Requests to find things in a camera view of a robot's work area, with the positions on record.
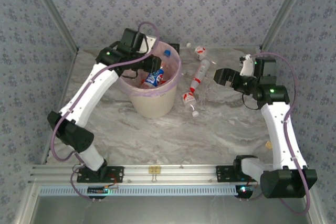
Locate clear cola bottle red label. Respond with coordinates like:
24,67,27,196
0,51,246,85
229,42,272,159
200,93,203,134
188,59,211,94

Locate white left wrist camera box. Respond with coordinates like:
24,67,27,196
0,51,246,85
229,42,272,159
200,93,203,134
140,35,156,55

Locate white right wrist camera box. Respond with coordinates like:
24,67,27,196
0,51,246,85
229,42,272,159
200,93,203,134
239,54,256,77

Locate clear bottle red white label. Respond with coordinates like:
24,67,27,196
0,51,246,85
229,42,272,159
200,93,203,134
182,91,200,118

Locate slotted grey cable duct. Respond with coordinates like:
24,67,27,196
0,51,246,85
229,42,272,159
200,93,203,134
38,185,237,196

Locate small circuit board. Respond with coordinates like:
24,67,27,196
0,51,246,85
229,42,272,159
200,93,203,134
235,185,253,199
87,184,119,195

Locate grey metal panel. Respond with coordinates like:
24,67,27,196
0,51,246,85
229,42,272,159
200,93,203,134
34,195,313,224

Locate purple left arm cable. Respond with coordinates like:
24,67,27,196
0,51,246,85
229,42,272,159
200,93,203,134
50,21,160,201

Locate clear bottle blue label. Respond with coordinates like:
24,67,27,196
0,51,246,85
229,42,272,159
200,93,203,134
141,49,172,89

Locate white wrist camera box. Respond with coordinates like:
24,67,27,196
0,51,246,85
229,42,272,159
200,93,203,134
140,35,156,55
239,54,256,77

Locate beige waste bin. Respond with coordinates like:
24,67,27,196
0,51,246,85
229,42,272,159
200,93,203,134
117,40,183,119

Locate crushed clear bottle red label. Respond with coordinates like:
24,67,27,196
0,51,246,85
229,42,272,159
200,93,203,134
193,46,208,61

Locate purple translucent bin liner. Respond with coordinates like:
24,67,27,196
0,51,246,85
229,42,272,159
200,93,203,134
117,40,183,98

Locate aluminium frame post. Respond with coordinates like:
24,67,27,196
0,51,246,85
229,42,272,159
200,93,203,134
26,0,80,53
260,0,313,51

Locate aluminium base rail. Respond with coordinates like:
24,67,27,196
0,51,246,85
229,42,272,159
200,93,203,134
29,164,263,184

